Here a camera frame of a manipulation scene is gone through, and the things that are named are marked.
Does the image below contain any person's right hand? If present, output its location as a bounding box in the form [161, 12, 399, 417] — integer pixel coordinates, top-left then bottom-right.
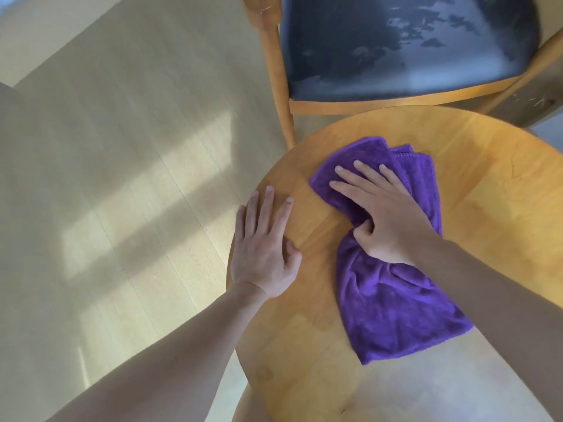
[328, 160, 443, 267]

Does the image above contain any person's left hand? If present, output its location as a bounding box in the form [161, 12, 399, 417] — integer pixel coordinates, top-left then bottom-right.
[230, 185, 303, 300]

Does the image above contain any purple microfibre cloth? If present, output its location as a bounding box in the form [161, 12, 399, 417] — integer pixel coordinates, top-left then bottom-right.
[308, 137, 475, 366]

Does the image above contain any wooden chair with black seat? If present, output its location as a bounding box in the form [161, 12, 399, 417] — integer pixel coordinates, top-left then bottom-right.
[240, 0, 563, 150]

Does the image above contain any person's left forearm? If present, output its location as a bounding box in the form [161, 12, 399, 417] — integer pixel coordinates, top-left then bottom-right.
[43, 283, 269, 422]

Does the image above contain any person's right forearm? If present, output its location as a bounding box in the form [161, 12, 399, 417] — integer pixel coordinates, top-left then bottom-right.
[409, 234, 563, 418]

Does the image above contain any person's left leg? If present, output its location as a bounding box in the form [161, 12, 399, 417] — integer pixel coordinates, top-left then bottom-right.
[232, 384, 269, 422]

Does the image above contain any round wooden table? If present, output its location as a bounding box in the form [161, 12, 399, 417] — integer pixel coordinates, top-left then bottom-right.
[225, 105, 563, 422]

